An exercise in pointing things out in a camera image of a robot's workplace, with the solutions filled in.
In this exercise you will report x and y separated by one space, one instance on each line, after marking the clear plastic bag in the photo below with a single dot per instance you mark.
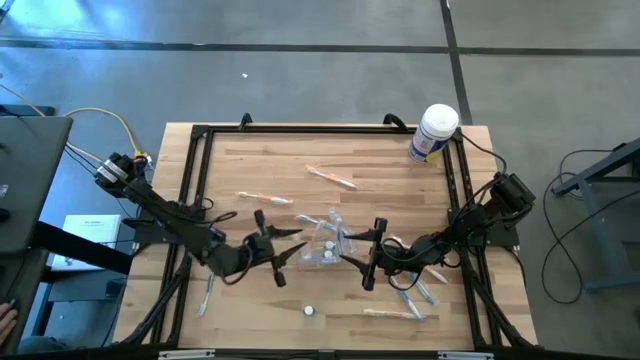
312 250

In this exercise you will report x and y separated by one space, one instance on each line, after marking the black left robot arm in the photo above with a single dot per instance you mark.
165 210

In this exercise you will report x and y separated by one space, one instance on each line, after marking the grey desk frame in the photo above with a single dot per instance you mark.
602 240

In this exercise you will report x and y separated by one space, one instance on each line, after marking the black aluminium table frame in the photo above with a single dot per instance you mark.
325 129

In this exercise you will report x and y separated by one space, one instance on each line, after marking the black desk beam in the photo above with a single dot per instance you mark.
80 247

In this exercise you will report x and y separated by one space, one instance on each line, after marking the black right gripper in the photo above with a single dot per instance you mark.
386 257

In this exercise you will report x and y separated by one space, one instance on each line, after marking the white booklet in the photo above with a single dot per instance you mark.
95 230

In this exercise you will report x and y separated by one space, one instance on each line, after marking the silver bracket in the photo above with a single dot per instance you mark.
185 354
465 355

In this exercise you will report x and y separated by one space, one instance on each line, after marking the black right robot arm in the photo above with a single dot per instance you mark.
470 220

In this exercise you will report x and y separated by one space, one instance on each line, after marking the white blue wipes canister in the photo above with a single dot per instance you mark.
432 135

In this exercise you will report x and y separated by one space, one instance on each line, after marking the person's hand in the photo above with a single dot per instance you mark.
6 322

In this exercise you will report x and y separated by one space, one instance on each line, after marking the dark grey desk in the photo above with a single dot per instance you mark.
30 175

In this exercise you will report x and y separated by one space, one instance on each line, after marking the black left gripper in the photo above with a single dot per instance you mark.
260 250

